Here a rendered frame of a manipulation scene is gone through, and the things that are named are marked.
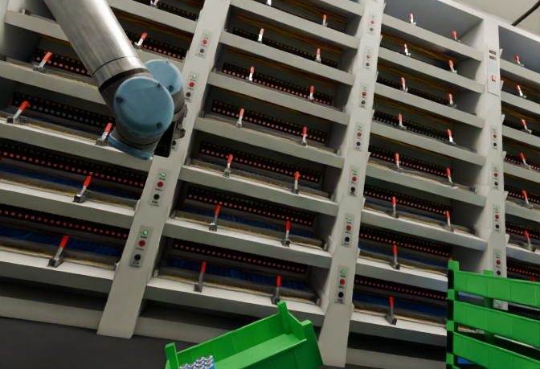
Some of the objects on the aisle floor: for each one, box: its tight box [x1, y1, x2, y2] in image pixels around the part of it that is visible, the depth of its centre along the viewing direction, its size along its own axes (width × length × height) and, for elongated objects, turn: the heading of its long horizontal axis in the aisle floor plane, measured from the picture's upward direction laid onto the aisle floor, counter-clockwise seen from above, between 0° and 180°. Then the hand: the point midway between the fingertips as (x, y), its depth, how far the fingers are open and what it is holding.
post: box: [96, 0, 241, 338], centre depth 117 cm, size 20×9×177 cm, turn 47°
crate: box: [165, 301, 324, 369], centre depth 60 cm, size 30×20×8 cm
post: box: [0, 0, 53, 111], centre depth 104 cm, size 20×9×177 cm, turn 47°
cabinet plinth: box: [0, 282, 255, 343], centre depth 89 cm, size 16×219×5 cm, turn 137°
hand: (172, 138), depth 95 cm, fingers closed
